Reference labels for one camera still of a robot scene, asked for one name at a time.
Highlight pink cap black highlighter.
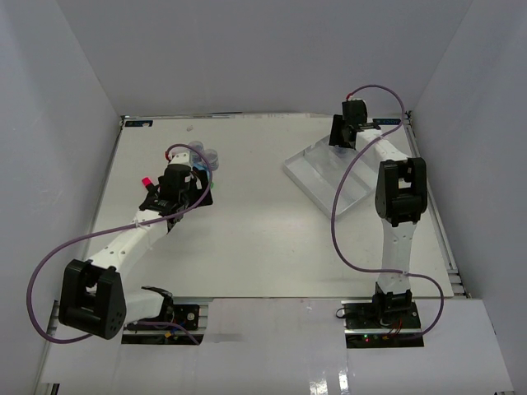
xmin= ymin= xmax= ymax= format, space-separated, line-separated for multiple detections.
xmin=142 ymin=177 xmax=158 ymax=196

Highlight clear jar blue clips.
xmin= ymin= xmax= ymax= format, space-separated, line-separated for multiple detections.
xmin=204 ymin=149 xmax=219 ymax=172

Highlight clear jar dark clips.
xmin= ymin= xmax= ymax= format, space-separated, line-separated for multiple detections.
xmin=189 ymin=141 xmax=205 ymax=153

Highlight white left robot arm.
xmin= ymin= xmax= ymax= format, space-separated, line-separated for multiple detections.
xmin=58 ymin=165 xmax=212 ymax=339

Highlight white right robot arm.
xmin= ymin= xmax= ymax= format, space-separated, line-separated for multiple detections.
xmin=329 ymin=99 xmax=427 ymax=328

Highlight blue label sticker right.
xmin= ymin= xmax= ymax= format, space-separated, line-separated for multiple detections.
xmin=372 ymin=118 xmax=401 ymax=126

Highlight blue label sticker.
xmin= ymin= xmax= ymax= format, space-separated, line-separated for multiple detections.
xmin=124 ymin=120 xmax=153 ymax=128
xmin=372 ymin=118 xmax=401 ymax=126

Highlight white compartment tray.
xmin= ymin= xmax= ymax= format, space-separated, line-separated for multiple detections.
xmin=282 ymin=123 xmax=408 ymax=222

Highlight blue label sticker left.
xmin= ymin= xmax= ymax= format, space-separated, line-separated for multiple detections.
xmin=124 ymin=120 xmax=153 ymax=128

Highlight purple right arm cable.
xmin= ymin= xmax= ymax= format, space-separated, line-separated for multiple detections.
xmin=331 ymin=84 xmax=445 ymax=341

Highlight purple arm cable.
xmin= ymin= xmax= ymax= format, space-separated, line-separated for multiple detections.
xmin=26 ymin=143 xmax=213 ymax=345
xmin=331 ymin=84 xmax=445 ymax=341

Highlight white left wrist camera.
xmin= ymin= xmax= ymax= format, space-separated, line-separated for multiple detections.
xmin=165 ymin=150 xmax=191 ymax=167

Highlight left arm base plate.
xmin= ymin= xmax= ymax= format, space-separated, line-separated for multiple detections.
xmin=125 ymin=304 xmax=200 ymax=332

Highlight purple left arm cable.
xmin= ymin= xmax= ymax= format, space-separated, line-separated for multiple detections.
xmin=26 ymin=143 xmax=213 ymax=345

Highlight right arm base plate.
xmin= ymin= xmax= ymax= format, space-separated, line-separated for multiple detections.
xmin=335 ymin=301 xmax=422 ymax=334

